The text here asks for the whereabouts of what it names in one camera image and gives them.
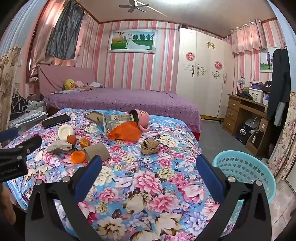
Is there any small white fan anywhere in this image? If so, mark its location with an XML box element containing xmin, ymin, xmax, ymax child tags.
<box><xmin>244</xmin><ymin>117</ymin><xmax>259</xmax><ymax>132</ymax></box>

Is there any black printed box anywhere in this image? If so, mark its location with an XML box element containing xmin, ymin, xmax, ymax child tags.
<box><xmin>235</xmin><ymin>123</ymin><xmax>251</xmax><ymax>145</ymax></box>

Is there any light blue plastic basket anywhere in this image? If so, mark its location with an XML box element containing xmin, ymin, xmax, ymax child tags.
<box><xmin>211</xmin><ymin>150</ymin><xmax>277</xmax><ymax>230</ymax></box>

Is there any beige floral curtain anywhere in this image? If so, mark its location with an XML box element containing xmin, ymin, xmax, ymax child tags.
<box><xmin>0</xmin><ymin>46</ymin><xmax>22</xmax><ymax>135</ymax></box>

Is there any pink mug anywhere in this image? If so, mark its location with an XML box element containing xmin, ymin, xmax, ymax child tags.
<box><xmin>129</xmin><ymin>109</ymin><xmax>151</xmax><ymax>132</ymax></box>

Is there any pink window curtain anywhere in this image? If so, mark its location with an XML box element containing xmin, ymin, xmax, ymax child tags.
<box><xmin>30</xmin><ymin>0</ymin><xmax>80</xmax><ymax>77</ymax></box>

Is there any framed wedding photo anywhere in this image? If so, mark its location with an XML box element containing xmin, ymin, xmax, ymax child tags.
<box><xmin>108</xmin><ymin>29</ymin><xmax>156</xmax><ymax>54</ymax></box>

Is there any framed couple photo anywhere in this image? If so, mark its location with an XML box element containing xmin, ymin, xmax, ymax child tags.
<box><xmin>259</xmin><ymin>45</ymin><xmax>280</xmax><ymax>73</ymax></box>

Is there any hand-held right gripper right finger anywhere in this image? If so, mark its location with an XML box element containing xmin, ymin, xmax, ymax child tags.
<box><xmin>196</xmin><ymin>154</ymin><xmax>272</xmax><ymax>241</ymax></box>

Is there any person's left forearm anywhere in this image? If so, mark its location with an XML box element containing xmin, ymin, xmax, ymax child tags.
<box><xmin>0</xmin><ymin>183</ymin><xmax>16</xmax><ymax>225</ymax></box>

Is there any cardboard tube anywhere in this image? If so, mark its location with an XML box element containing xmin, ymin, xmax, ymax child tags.
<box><xmin>83</xmin><ymin>143</ymin><xmax>110</xmax><ymax>161</ymax></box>

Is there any white wardrobe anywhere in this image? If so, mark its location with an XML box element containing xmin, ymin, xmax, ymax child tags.
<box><xmin>176</xmin><ymin>27</ymin><xmax>234</xmax><ymax>118</ymax></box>

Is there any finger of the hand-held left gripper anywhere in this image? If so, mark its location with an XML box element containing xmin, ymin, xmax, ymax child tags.
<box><xmin>0</xmin><ymin>135</ymin><xmax>42</xmax><ymax>158</ymax></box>
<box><xmin>0</xmin><ymin>127</ymin><xmax>19</xmax><ymax>145</ymax></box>

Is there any wooden desk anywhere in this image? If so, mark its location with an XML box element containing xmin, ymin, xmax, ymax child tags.
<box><xmin>222</xmin><ymin>93</ymin><xmax>272</xmax><ymax>157</ymax></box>

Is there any beige cloth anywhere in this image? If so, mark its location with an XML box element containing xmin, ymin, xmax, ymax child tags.
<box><xmin>44</xmin><ymin>140</ymin><xmax>73</xmax><ymax>153</ymax></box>

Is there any floral blanket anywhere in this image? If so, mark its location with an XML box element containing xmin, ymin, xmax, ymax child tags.
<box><xmin>5</xmin><ymin>108</ymin><xmax>234</xmax><ymax>241</ymax></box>

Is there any patterned padded board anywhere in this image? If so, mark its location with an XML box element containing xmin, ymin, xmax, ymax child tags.
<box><xmin>9</xmin><ymin>110</ymin><xmax>48</xmax><ymax>130</ymax></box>

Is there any dark grey window cloth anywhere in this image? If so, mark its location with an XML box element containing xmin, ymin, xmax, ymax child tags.
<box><xmin>46</xmin><ymin>0</ymin><xmax>85</xmax><ymax>60</ymax></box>

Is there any white storage box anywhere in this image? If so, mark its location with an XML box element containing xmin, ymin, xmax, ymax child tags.
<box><xmin>248</xmin><ymin>88</ymin><xmax>264</xmax><ymax>103</ymax></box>

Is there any ceiling fan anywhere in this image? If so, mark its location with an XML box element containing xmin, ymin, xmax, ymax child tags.
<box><xmin>119</xmin><ymin>0</ymin><xmax>167</xmax><ymax>17</ymax></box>

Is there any table lamp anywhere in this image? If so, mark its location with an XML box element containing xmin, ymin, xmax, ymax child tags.
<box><xmin>237</xmin><ymin>76</ymin><xmax>246</xmax><ymax>95</ymax></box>

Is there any orange plastic bag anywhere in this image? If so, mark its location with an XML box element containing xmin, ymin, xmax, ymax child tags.
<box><xmin>107</xmin><ymin>122</ymin><xmax>142</xmax><ymax>141</ymax></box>

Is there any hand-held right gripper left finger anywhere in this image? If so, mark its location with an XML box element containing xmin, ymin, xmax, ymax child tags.
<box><xmin>25</xmin><ymin>156</ymin><xmax>103</xmax><ymax>241</ymax></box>

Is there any cardboard box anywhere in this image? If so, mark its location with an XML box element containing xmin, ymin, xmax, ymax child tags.
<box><xmin>245</xmin><ymin>130</ymin><xmax>266</xmax><ymax>151</ymax></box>

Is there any grey hanging garment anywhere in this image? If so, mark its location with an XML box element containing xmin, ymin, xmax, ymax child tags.
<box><xmin>274</xmin><ymin>102</ymin><xmax>286</xmax><ymax>127</ymax></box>

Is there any pink bed headboard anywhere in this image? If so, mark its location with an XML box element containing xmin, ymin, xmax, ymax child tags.
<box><xmin>37</xmin><ymin>64</ymin><xmax>96</xmax><ymax>95</ymax></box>

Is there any dark hanging coat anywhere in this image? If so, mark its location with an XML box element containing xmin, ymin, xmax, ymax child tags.
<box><xmin>266</xmin><ymin>47</ymin><xmax>291</xmax><ymax>127</ymax></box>

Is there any purple dotted bed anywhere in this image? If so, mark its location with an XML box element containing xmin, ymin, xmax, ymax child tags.
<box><xmin>44</xmin><ymin>87</ymin><xmax>201</xmax><ymax>139</ymax></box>

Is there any pink curtain valance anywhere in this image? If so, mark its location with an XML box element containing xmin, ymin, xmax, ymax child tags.
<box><xmin>231</xmin><ymin>18</ymin><xmax>269</xmax><ymax>55</ymax></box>

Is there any dark patterned cloth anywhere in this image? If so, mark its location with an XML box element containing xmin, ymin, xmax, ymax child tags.
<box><xmin>10</xmin><ymin>95</ymin><xmax>28</xmax><ymax>121</ymax></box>

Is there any brown paper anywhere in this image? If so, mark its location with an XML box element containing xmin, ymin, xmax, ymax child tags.
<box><xmin>142</xmin><ymin>138</ymin><xmax>160</xmax><ymax>155</ymax></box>

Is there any floral door curtain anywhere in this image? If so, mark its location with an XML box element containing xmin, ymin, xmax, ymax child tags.
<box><xmin>268</xmin><ymin>91</ymin><xmax>296</xmax><ymax>183</ymax></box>

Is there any black phone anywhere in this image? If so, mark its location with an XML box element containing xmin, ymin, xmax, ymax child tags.
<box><xmin>42</xmin><ymin>114</ymin><xmax>71</xmax><ymax>129</ymax></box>

